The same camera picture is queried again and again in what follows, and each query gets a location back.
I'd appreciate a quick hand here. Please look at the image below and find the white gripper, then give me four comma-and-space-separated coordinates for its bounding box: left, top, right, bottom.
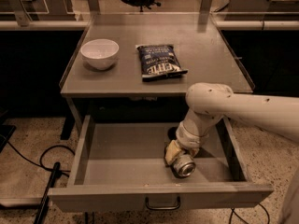
164, 122, 209, 165

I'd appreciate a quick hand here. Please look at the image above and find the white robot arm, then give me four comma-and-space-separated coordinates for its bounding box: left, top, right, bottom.
164, 83, 299, 177

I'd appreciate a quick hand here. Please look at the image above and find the grey open top drawer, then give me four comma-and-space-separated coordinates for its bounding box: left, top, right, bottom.
49, 117, 273, 212

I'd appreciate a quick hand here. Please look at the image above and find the dark blue chip bag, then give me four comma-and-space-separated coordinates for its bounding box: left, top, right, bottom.
136, 44, 188, 82

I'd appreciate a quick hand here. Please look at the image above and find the grey cabinet counter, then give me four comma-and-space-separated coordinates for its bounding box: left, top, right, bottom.
59, 11, 256, 135

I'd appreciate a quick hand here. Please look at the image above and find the white ceramic bowl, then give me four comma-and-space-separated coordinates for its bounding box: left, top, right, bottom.
80, 39, 119, 70

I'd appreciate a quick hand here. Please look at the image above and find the black floor pole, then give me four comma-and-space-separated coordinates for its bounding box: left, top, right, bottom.
34, 162, 60, 224

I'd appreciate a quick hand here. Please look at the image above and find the black drawer handle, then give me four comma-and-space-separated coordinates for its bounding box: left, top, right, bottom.
145, 197, 181, 211

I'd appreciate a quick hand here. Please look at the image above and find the black floor cable right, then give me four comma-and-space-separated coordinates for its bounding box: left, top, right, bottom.
227, 203, 271, 224

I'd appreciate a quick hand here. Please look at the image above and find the black floor cable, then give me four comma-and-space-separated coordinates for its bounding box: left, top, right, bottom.
227, 203, 271, 224
0, 133, 77, 178

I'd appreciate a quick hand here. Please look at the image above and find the white horizontal rail pipe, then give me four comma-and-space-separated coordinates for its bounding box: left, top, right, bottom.
215, 21, 299, 31

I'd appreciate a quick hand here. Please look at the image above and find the black floor cable left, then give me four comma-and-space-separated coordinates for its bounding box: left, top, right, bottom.
0, 133, 77, 178

